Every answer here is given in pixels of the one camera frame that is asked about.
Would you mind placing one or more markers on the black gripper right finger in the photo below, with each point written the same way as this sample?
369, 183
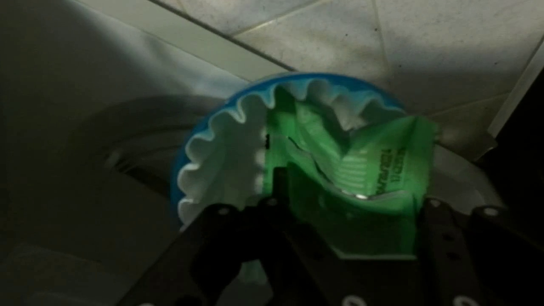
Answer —
482, 261

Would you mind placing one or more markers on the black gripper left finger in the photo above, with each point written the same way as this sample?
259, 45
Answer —
244, 261

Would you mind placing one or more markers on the white paper coffee filter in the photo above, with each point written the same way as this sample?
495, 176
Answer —
227, 164

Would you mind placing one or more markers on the white microwave door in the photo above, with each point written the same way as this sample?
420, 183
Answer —
521, 159

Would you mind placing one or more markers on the blue bowl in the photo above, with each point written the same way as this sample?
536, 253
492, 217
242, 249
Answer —
189, 142

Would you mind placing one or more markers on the green plastic packet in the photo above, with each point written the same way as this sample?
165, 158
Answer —
385, 164

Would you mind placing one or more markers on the glass microwave turntable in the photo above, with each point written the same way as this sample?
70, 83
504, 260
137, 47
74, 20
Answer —
137, 164

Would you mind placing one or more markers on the white microwave oven body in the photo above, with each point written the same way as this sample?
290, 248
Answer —
86, 86

